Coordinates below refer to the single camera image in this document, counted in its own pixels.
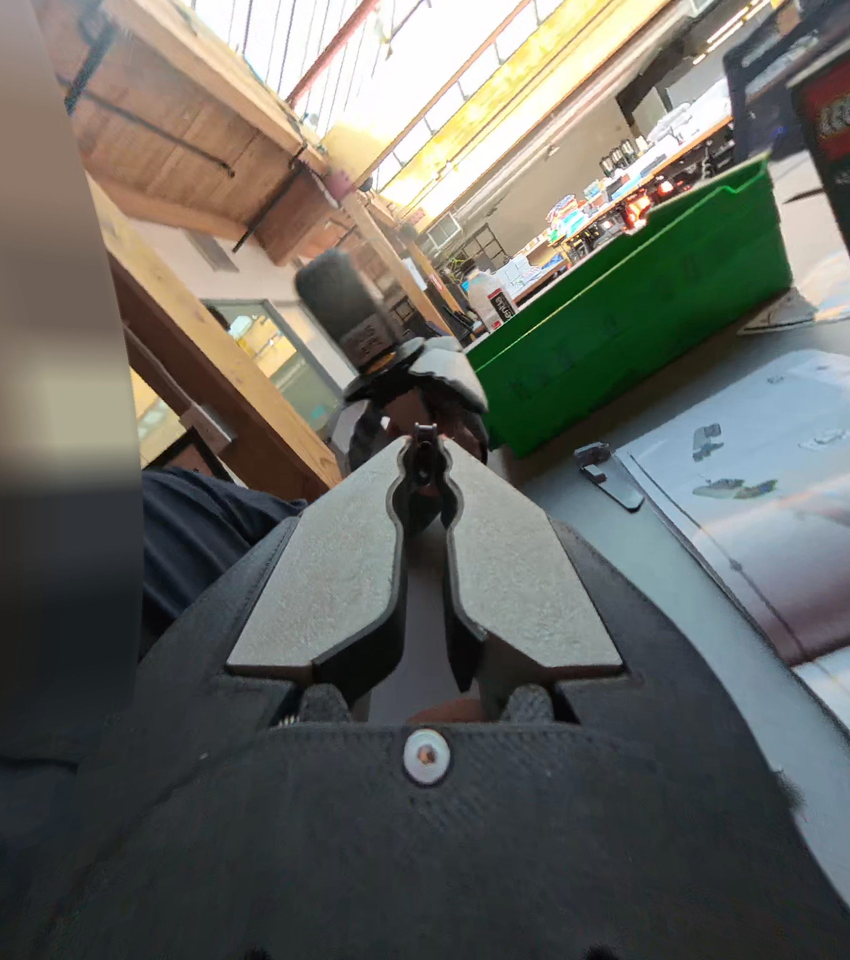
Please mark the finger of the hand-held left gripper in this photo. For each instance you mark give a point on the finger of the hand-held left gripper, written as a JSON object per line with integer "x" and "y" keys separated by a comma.
{"x": 353, "y": 431}
{"x": 455, "y": 379}

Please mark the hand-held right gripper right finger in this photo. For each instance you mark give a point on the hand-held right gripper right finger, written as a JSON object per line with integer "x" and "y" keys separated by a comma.
{"x": 522, "y": 585}

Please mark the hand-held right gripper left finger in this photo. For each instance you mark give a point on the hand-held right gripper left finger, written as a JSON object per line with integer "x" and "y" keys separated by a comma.
{"x": 320, "y": 585}

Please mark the small dark lego assembly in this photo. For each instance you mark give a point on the small dark lego assembly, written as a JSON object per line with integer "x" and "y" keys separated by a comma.
{"x": 425, "y": 450}

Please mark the person's left forearm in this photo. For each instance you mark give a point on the person's left forearm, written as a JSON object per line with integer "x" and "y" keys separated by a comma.
{"x": 200, "y": 525}

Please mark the dark grey flat lego piece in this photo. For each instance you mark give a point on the dark grey flat lego piece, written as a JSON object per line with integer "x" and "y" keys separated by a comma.
{"x": 619, "y": 491}

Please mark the small grey lego piece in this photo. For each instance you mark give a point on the small grey lego piece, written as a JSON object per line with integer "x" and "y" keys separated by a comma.
{"x": 593, "y": 454}

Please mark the lego instruction booklet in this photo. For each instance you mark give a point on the lego instruction booklet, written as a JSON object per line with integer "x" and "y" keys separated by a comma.
{"x": 769, "y": 525}

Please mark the lego sticker sheet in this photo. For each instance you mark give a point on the lego sticker sheet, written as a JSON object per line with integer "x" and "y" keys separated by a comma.
{"x": 792, "y": 311}

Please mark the person's left hand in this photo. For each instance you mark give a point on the person's left hand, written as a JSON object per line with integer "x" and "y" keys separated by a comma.
{"x": 406, "y": 409}

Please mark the clear water bottle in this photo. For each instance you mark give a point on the clear water bottle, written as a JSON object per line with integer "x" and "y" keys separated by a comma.
{"x": 492, "y": 300}

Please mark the green plastic bin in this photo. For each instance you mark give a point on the green plastic bin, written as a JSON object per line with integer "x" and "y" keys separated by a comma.
{"x": 619, "y": 315}

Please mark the long wooden workbench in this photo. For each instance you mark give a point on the long wooden workbench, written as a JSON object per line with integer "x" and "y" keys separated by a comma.
{"x": 619, "y": 187}

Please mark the black mesh office chair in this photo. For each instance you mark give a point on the black mesh office chair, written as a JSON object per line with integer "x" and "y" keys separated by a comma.
{"x": 784, "y": 60}

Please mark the large wooden post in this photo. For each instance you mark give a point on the large wooden post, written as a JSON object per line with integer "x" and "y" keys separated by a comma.
{"x": 230, "y": 375}

